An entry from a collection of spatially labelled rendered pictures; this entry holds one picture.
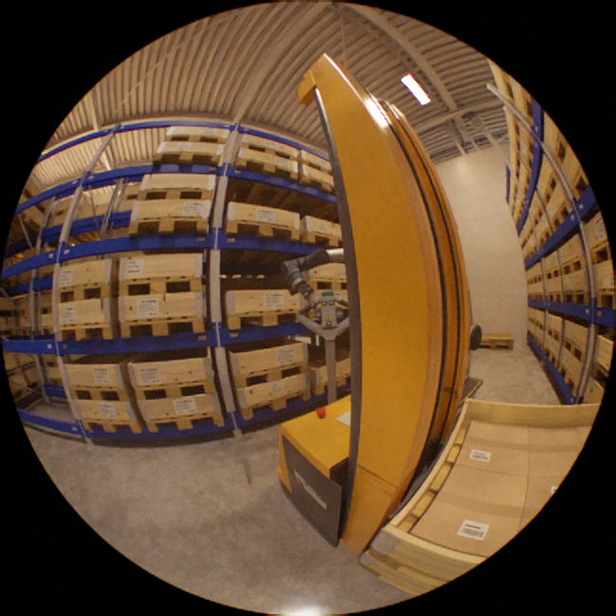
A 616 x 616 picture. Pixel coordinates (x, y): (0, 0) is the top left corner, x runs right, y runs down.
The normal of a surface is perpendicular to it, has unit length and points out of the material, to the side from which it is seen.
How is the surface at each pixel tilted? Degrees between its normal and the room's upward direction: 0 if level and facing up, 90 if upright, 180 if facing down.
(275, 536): 0
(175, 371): 90
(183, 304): 90
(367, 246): 90
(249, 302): 90
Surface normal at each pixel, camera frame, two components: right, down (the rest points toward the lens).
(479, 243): -0.83, 0.06
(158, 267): 0.56, -0.04
